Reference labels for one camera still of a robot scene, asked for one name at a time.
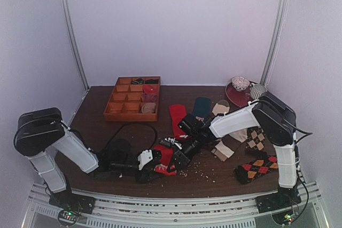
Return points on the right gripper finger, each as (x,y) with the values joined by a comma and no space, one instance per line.
(171,169)
(183,160)

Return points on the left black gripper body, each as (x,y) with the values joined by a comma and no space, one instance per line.
(117,166)

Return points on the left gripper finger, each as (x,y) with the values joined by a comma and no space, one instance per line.
(143,179)
(152,173)

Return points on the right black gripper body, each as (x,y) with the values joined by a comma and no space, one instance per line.
(181,156)

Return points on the red sock with beige toe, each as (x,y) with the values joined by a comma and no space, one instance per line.
(166,156)

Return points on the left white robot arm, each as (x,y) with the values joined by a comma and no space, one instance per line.
(39,130)

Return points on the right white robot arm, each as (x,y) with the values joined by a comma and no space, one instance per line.
(276,119)

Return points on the beige brown sock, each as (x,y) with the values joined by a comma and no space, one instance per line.
(225,147)

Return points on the teal reindeer sock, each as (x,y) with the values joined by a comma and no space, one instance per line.
(202,108)

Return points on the beige striped sock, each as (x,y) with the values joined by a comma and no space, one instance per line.
(221,107)

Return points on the beige argyle sock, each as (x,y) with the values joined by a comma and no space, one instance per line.
(255,140)

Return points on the red round plate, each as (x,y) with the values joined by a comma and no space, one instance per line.
(239,98)

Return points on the beige rolled sock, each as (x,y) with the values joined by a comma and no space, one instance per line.
(148,108)

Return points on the black orange argyle sock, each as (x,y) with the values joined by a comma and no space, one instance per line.
(262,165)

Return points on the red rolled sock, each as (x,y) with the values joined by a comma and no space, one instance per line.
(151,88)

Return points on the white patterned bowl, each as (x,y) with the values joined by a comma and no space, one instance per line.
(240,83)

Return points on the wooden compartment tray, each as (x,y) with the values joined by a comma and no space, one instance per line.
(124,104)

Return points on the striped grey cup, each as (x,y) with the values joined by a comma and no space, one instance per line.
(257,90)

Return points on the black striped rolled sock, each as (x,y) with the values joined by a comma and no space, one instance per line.
(138,81)

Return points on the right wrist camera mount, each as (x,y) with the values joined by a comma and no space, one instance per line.
(172,142)

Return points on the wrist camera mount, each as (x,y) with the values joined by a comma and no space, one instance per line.
(172,142)
(144,158)

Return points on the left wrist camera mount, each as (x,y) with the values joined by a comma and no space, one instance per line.
(144,158)

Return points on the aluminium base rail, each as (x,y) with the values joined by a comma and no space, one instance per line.
(128,211)

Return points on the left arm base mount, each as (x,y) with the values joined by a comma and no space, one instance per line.
(72,208)

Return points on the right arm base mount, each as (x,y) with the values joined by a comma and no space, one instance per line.
(281,205)

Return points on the right aluminium frame post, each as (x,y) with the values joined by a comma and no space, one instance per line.
(275,42)

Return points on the aluminium frame post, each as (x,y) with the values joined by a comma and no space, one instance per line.
(73,44)
(275,42)

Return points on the left aluminium frame post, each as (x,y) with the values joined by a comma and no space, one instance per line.
(73,44)

